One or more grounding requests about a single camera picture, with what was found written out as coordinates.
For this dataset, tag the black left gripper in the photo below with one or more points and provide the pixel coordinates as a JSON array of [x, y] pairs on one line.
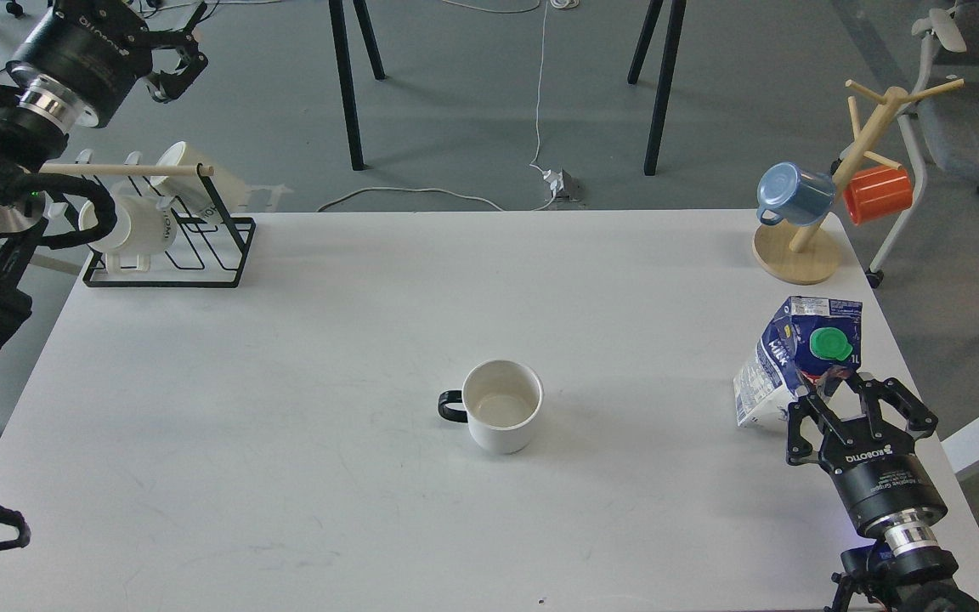
[[84, 46]]

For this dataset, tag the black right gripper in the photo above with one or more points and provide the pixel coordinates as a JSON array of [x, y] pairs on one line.
[[880, 480]]

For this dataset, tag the blue milk carton green cap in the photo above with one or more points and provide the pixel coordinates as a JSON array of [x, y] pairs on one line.
[[809, 342]]

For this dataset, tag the white mug black handle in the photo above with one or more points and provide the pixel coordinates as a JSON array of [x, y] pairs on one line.
[[499, 403]]

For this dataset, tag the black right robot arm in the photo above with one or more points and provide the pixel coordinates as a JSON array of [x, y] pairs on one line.
[[906, 571]]

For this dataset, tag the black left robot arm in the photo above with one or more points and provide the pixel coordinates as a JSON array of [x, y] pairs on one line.
[[47, 209]]

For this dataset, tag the orange plastic cup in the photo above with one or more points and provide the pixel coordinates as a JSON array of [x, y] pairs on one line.
[[878, 192]]

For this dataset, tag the blue plastic cup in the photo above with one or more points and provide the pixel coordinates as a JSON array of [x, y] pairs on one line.
[[786, 192]]

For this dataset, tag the white mug in rack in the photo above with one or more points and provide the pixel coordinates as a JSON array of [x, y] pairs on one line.
[[141, 231]]

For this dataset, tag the black table leg left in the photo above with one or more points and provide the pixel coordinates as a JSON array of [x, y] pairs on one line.
[[339, 34]]

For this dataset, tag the black table leg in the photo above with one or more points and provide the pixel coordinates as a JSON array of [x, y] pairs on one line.
[[673, 34], [339, 34]]

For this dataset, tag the wooden mug tree stand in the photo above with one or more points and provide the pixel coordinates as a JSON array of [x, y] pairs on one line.
[[806, 254]]

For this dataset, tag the grey office chair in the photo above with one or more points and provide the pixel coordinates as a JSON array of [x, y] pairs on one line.
[[943, 124]]

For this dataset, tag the white power plug adapter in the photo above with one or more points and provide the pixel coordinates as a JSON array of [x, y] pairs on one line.
[[562, 188]]

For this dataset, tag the black table leg right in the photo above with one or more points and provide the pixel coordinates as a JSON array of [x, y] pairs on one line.
[[673, 34]]

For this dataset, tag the black wire dish rack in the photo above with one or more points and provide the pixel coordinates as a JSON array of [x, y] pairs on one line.
[[211, 249]]

